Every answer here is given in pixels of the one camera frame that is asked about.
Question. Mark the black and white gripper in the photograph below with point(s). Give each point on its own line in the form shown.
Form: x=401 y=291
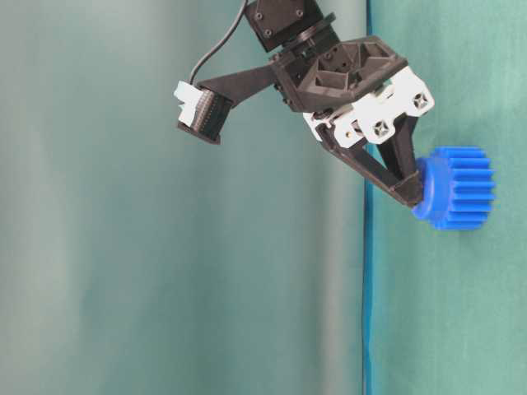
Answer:
x=355 y=91

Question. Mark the blue plastic gear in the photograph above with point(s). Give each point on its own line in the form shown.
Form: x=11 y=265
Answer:
x=457 y=188

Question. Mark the green cutting mat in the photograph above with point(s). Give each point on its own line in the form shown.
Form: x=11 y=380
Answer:
x=448 y=308

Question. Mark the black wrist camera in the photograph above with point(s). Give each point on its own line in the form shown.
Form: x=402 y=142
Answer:
x=203 y=112

